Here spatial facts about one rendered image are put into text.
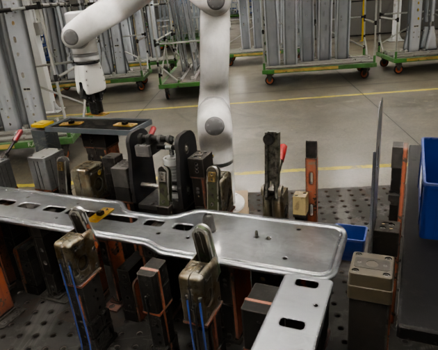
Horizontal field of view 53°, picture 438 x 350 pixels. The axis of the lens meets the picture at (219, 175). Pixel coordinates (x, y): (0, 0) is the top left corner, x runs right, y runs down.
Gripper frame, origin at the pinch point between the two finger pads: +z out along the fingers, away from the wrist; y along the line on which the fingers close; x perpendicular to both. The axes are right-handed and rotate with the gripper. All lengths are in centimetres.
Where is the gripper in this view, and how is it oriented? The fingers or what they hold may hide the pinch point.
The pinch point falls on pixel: (96, 107)
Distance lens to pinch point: 159.8
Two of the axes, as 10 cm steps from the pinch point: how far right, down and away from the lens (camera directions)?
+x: 8.8, 1.1, -4.6
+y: -4.6, 3.8, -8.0
